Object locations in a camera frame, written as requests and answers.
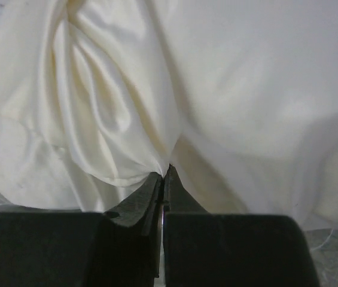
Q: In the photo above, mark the cream satin pillowcase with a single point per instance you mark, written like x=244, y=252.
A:
x=240, y=96

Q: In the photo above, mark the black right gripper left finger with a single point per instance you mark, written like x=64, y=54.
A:
x=120, y=247

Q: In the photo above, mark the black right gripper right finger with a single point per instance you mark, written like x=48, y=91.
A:
x=208, y=249

